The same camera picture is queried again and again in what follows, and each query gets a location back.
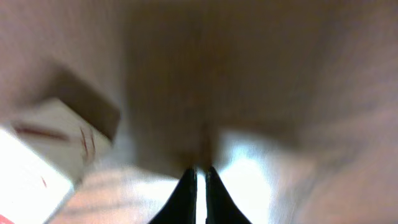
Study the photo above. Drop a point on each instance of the wooden block red U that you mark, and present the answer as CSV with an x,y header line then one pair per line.
x,y
4,220

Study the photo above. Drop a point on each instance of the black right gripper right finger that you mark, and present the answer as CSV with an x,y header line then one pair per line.
x,y
219,205

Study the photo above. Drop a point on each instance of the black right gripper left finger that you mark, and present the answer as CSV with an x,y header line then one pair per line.
x,y
181,205

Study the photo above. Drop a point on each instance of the wooden block letter A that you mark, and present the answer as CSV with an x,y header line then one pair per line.
x,y
45,151

